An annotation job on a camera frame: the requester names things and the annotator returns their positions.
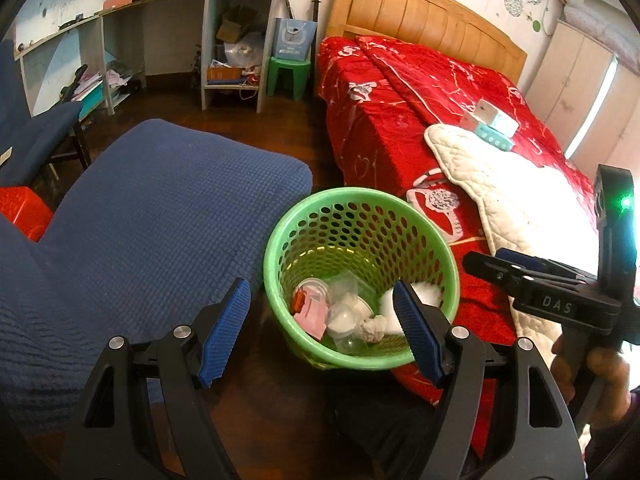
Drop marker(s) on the clear plastic tray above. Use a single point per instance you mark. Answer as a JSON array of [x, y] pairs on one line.
[[350, 287]]

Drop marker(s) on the red patterned blanket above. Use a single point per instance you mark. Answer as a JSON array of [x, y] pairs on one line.
[[390, 110]]

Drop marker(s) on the light blue paper bag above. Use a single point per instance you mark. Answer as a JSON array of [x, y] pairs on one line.
[[295, 39]]

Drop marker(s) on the wooden headboard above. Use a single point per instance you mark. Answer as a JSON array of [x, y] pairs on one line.
[[425, 10]]

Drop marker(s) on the green perforated plastic basket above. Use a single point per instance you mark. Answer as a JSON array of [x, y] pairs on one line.
[[300, 210]]

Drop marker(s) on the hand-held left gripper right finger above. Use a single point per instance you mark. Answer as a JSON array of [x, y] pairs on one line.
[[415, 332]]

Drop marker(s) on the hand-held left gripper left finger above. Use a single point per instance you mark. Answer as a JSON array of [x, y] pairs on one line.
[[225, 332]]

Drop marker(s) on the white tissue piece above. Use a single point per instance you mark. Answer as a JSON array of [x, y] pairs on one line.
[[387, 305]]

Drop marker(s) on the white tissue pack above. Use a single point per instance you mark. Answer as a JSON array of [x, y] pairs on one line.
[[487, 112]]

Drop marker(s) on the pile of books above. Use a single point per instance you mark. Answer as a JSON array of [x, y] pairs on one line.
[[102, 85]]

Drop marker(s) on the pink snack wrapper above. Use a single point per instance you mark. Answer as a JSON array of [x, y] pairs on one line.
[[312, 319]]

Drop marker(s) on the dark cloth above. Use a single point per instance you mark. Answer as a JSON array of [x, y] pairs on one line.
[[380, 430]]

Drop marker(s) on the green plastic stool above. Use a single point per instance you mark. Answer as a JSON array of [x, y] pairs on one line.
[[287, 72]]

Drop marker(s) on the red snack wrapper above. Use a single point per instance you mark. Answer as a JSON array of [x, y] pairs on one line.
[[298, 302]]

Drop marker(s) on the red plastic box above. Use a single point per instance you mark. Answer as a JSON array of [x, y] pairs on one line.
[[22, 212]]

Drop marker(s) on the white quilted blanket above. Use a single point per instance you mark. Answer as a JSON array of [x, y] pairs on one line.
[[515, 195]]

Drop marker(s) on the cream wardrobe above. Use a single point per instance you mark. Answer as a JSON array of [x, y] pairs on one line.
[[580, 80]]

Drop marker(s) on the white paper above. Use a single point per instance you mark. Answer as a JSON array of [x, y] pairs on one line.
[[377, 329]]

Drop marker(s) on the cardboard box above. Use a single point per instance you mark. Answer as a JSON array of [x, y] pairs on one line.
[[235, 25]]

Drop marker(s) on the blue cushioned chair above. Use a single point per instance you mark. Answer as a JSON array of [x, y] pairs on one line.
[[30, 125]]

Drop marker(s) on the clear plastic cup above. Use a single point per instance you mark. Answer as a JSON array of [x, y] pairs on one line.
[[314, 287], [345, 322]]

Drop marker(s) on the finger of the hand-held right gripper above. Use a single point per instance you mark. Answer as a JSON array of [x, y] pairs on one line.
[[495, 270], [530, 258]]

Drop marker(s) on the blue seat cushion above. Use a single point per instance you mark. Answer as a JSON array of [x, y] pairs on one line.
[[150, 220]]

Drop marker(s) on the teal tissue pack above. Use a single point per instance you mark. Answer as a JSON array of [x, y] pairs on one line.
[[495, 139]]

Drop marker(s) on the orange box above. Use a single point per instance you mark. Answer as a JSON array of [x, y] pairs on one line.
[[223, 75]]

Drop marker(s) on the person's right hand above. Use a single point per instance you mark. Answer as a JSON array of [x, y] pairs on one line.
[[610, 385]]

